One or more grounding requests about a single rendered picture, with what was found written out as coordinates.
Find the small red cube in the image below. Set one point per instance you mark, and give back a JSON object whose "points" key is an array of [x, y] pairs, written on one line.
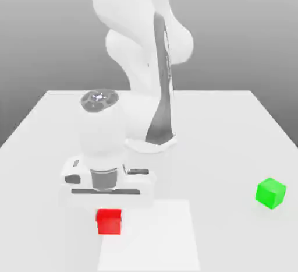
{"points": [[109, 222]]}

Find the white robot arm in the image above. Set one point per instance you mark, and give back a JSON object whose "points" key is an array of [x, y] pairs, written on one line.
{"points": [[139, 43]]}

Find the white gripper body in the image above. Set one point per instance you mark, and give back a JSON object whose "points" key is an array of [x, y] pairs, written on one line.
{"points": [[106, 197]]}

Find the small green cube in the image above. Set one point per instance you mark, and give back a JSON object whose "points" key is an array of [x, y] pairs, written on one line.
{"points": [[270, 193]]}

